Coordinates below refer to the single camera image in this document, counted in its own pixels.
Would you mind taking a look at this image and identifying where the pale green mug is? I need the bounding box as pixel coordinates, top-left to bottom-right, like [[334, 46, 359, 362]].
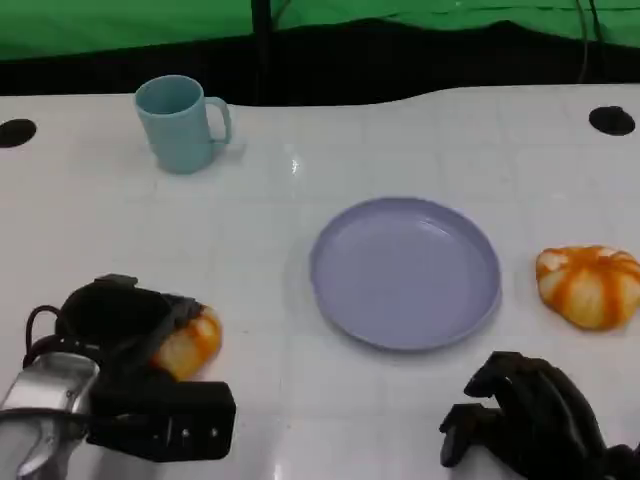
[[133, 74, 234, 176]]

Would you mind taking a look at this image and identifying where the lilac plate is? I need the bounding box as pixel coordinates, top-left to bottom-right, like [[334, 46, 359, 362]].
[[308, 196, 503, 354]]

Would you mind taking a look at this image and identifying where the black table grommet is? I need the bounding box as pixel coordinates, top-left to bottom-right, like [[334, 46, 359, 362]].
[[0, 118, 38, 149], [588, 105, 636, 136]]

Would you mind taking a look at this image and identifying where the black hanging cable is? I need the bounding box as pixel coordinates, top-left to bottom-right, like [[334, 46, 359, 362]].
[[574, 0, 604, 86]]

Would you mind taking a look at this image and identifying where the large orange white bread roll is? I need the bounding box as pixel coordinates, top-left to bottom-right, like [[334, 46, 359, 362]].
[[535, 244, 640, 331]]

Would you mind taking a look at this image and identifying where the black stand pole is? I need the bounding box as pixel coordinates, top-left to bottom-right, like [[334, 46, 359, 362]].
[[249, 0, 274, 106]]

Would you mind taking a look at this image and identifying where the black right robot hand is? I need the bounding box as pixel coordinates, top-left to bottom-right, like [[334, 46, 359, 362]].
[[438, 350, 609, 480]]

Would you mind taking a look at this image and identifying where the green cloth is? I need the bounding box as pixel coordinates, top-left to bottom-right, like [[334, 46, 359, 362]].
[[0, 0, 640, 64]]

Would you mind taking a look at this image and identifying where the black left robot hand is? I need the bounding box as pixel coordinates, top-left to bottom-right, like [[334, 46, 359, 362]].
[[54, 273, 211, 386]]

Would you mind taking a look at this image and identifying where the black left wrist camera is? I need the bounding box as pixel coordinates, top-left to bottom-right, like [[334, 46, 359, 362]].
[[85, 379, 237, 462]]

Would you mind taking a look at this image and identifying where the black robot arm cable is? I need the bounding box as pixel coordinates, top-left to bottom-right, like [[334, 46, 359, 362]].
[[22, 305, 66, 371]]

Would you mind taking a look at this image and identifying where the small orange white bread roll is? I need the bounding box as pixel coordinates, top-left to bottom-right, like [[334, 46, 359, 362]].
[[149, 304, 223, 381]]

